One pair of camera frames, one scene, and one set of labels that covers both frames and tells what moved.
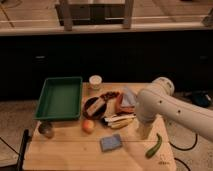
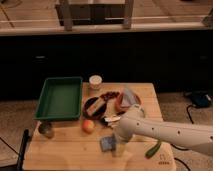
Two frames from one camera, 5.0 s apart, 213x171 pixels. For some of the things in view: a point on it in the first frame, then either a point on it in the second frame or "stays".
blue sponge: x=110 y=143 stays
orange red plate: x=120 y=108 stays
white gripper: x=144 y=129 -> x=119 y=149
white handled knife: x=116 y=117 stays
